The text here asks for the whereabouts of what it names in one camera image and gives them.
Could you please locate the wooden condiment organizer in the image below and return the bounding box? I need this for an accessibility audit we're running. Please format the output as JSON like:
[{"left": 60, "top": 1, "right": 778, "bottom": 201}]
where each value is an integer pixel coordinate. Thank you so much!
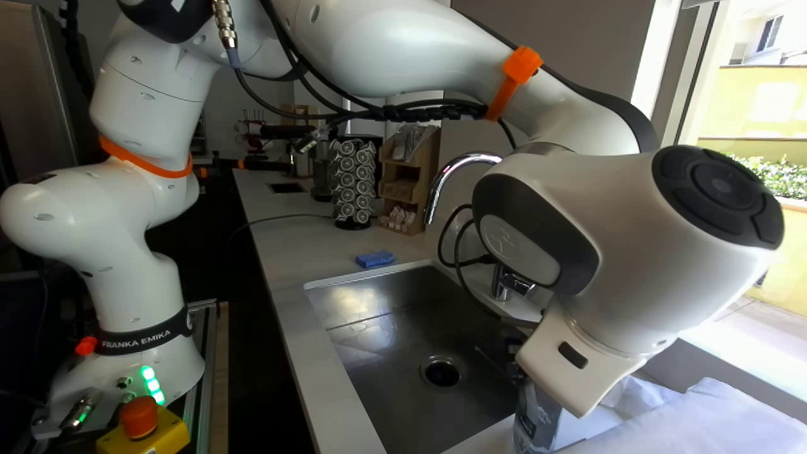
[{"left": 378, "top": 124, "right": 441, "bottom": 236}]

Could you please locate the window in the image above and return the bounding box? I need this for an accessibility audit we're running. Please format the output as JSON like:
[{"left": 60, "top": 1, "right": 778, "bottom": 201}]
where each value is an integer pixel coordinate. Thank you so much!
[{"left": 678, "top": 0, "right": 807, "bottom": 319}]

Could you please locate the rack of cups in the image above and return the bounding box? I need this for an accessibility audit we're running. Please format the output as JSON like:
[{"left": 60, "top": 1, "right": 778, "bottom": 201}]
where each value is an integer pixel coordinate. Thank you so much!
[{"left": 235, "top": 108, "right": 268, "bottom": 156}]

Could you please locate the white cloth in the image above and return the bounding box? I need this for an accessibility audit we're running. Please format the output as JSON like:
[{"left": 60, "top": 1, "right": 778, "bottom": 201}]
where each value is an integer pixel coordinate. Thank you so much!
[{"left": 555, "top": 376, "right": 807, "bottom": 454}]

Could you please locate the yellow emergency stop button box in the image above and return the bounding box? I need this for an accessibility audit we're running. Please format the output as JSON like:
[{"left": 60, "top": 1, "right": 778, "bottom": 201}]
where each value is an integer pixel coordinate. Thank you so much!
[{"left": 96, "top": 396, "right": 190, "bottom": 454}]

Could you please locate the black cable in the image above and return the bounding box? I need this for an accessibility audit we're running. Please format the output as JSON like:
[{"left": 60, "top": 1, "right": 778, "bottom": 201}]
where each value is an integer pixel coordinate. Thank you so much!
[{"left": 227, "top": 213, "right": 333, "bottom": 253}]

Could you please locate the dishwashing liquid bottle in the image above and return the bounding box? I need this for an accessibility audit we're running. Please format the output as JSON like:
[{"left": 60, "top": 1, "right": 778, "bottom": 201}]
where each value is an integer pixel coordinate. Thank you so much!
[{"left": 512, "top": 377, "right": 563, "bottom": 454}]

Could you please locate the blue sponge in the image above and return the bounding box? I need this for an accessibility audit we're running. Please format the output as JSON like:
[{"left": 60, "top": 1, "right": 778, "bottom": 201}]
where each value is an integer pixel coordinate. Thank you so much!
[{"left": 355, "top": 250, "right": 396, "bottom": 269}]

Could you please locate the chrome tap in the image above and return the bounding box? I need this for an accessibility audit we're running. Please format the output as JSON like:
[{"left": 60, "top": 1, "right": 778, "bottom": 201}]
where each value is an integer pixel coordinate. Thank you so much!
[{"left": 424, "top": 152, "right": 538, "bottom": 302}]

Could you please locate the coffee capsule carousel holder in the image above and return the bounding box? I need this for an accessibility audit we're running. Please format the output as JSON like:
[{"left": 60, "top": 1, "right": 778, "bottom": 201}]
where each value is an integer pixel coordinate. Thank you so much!
[{"left": 330, "top": 138, "right": 377, "bottom": 230}]

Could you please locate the stainless steel sink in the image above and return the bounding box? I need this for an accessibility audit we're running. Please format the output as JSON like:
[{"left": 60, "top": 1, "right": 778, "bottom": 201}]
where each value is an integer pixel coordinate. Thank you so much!
[{"left": 304, "top": 261, "right": 544, "bottom": 454}]

